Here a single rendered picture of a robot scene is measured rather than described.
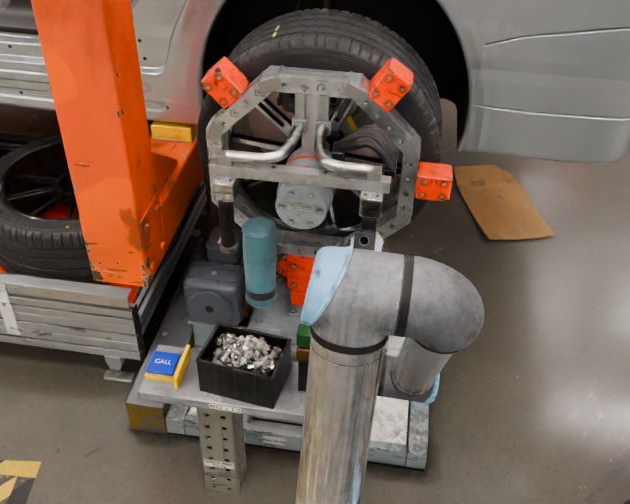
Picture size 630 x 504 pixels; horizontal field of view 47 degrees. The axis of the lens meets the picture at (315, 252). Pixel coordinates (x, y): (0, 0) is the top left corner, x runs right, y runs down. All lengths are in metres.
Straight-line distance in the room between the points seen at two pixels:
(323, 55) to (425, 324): 0.96
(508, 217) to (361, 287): 2.35
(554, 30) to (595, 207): 1.55
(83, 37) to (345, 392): 1.00
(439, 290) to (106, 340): 1.58
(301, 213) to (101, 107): 0.53
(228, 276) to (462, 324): 1.32
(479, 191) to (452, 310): 2.44
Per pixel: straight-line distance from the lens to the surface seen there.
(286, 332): 2.32
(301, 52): 1.81
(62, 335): 2.47
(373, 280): 0.98
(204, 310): 2.28
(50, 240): 2.36
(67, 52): 1.74
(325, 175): 1.64
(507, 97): 2.17
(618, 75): 2.18
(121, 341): 2.39
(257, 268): 1.92
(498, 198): 3.41
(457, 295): 1.01
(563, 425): 2.51
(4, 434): 2.50
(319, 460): 1.17
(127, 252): 2.00
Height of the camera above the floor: 1.87
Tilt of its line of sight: 39 degrees down
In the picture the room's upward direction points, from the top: 2 degrees clockwise
